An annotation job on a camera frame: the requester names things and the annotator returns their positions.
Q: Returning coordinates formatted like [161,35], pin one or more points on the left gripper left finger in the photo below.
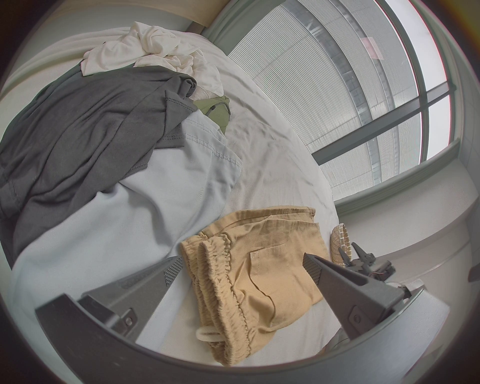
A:
[148,288]

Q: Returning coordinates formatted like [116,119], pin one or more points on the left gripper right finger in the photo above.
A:
[348,292]

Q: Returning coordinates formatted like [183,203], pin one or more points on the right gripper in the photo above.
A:
[378,270]

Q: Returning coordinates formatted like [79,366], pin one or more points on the round woven basket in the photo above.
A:
[339,240]

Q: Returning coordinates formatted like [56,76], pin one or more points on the pale blue garment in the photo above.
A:
[150,210]

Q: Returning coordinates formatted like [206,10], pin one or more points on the bed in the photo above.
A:
[270,157]

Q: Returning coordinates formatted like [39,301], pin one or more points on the green garment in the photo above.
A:
[213,110]

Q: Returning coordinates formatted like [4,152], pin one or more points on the cream garment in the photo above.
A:
[153,41]

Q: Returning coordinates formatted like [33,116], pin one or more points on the tan shorts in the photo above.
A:
[277,262]

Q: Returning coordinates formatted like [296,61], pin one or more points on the black T-shirt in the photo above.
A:
[86,138]

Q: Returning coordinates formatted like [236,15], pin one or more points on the window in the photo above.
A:
[318,82]

